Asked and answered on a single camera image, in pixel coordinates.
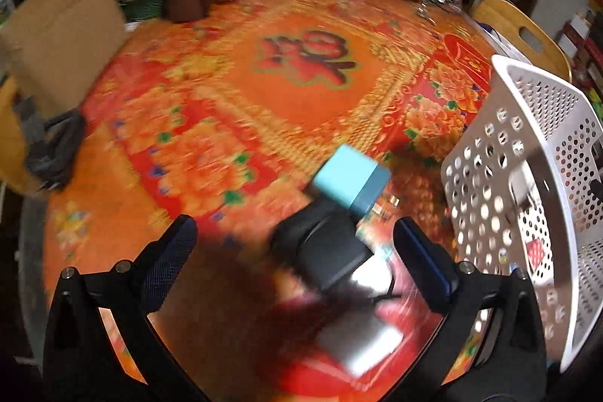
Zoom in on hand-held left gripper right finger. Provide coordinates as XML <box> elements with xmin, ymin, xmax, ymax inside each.
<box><xmin>393</xmin><ymin>216</ymin><xmax>549</xmax><ymax>402</ymax></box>

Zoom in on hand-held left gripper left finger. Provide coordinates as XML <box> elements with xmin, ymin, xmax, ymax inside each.
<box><xmin>42</xmin><ymin>214</ymin><xmax>208</xmax><ymax>402</ymax></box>

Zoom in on white box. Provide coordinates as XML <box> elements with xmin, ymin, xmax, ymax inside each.
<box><xmin>351</xmin><ymin>263</ymin><xmax>394</xmax><ymax>295</ymax></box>

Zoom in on white perforated plastic basket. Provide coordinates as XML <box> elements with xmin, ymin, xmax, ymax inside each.
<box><xmin>440</xmin><ymin>55</ymin><xmax>603</xmax><ymax>374</ymax></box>

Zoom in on black charger with cable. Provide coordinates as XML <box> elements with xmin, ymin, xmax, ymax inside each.
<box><xmin>271</xmin><ymin>197</ymin><xmax>373</xmax><ymax>294</ymax></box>

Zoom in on white square charger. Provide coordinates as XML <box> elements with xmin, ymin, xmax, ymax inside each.
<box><xmin>315</xmin><ymin>312</ymin><xmax>406</xmax><ymax>377</ymax></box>

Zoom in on teal box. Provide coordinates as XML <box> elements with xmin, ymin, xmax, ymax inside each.
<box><xmin>312</xmin><ymin>144</ymin><xmax>392</xmax><ymax>214</ymax></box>

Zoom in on red patterned small box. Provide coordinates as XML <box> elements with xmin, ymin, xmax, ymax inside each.
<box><xmin>525</xmin><ymin>237</ymin><xmax>554</xmax><ymax>285</ymax></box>

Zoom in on white small cube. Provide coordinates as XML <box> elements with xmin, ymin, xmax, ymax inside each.
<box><xmin>511</xmin><ymin>167</ymin><xmax>540</xmax><ymax>207</ymax></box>

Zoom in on red printed tablecloth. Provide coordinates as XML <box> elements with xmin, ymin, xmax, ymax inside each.
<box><xmin>40</xmin><ymin>0</ymin><xmax>500</xmax><ymax>402</ymax></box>

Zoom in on black cloth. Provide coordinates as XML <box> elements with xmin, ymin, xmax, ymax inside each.
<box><xmin>23</xmin><ymin>107</ymin><xmax>88</xmax><ymax>193</ymax></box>

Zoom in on white and blue bag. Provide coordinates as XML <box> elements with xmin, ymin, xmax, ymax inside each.
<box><xmin>476</xmin><ymin>20</ymin><xmax>519</xmax><ymax>59</ymax></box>

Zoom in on brown cardboard box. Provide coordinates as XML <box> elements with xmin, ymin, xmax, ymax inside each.
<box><xmin>0</xmin><ymin>0</ymin><xmax>128</xmax><ymax>115</ymax></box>

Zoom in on stack of coloured boxes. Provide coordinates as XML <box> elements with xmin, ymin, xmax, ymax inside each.
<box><xmin>558</xmin><ymin>0</ymin><xmax>603</xmax><ymax>120</ymax></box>

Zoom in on wooden chair with handle hole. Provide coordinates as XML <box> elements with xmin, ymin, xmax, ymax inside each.
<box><xmin>471</xmin><ymin>0</ymin><xmax>573</xmax><ymax>83</ymax></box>

